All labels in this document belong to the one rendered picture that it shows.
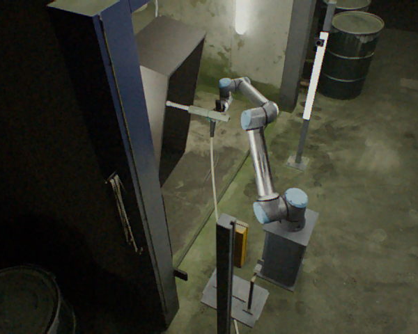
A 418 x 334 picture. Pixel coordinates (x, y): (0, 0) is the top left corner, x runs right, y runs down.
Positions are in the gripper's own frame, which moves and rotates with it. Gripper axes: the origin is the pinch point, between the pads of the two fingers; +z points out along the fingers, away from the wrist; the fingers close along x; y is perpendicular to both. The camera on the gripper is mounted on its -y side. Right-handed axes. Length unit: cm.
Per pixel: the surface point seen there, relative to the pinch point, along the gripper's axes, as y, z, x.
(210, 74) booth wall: 68, -199, 66
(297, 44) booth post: 4, -179, -32
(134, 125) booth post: -60, 108, 0
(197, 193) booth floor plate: 106, -28, 16
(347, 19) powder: -6, -258, -76
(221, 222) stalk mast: -42, 126, -45
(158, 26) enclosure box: -56, -5, 44
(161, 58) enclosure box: -50, 26, 27
